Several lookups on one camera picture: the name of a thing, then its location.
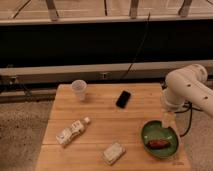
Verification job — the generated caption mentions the white wrapped packet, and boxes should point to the white wrapped packet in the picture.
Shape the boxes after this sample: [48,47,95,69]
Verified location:
[103,142,126,165]

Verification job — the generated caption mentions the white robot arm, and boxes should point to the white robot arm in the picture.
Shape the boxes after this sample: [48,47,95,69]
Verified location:
[161,64,213,128]

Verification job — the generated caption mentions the plastic bottle with label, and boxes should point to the plastic bottle with label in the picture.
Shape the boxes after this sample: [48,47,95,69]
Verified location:
[56,117,91,147]

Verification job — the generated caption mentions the green plate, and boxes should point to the green plate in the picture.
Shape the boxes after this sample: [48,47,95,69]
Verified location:
[140,120,179,159]

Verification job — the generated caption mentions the black floor cable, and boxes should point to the black floor cable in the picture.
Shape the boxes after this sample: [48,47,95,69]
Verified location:
[174,101,203,138]

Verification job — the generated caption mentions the grey metal rail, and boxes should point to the grey metal rail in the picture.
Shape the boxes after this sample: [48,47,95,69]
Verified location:
[0,60,213,85]

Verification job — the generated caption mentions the red brown sausage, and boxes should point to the red brown sausage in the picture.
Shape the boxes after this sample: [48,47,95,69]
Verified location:
[147,140,170,149]

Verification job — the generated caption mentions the black hanging cable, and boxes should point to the black hanging cable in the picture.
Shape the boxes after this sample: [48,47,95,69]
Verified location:
[119,12,152,82]

